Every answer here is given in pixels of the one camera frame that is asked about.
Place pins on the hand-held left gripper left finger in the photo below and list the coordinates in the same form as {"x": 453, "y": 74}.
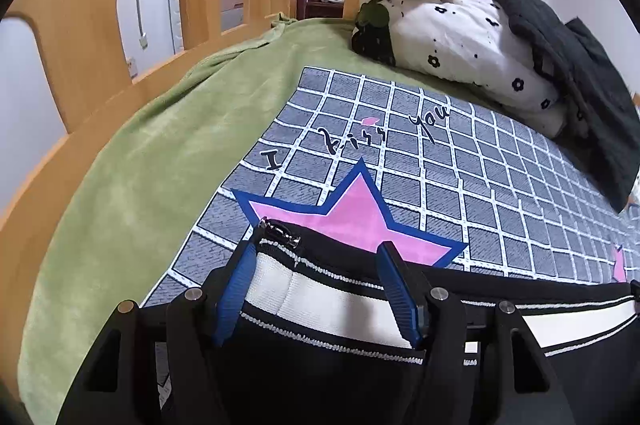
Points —
{"x": 235, "y": 290}

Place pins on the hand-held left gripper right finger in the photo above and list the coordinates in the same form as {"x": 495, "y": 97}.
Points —
{"x": 397, "y": 290}

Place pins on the black pants with white stripe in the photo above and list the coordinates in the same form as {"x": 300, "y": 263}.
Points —
{"x": 325, "y": 380}

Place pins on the grey checked star bed sheet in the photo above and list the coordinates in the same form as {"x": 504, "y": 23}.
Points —
{"x": 450, "y": 165}

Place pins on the green fleece blanket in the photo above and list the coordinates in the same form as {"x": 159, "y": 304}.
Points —
{"x": 140, "y": 165}

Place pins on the white floral quilt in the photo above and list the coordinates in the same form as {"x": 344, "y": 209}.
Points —
{"x": 465, "y": 35}

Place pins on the dark quilted jacket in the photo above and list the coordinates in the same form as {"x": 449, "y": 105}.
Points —
{"x": 590, "y": 95}

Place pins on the dark wooden nightstand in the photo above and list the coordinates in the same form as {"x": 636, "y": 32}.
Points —
{"x": 322, "y": 9}

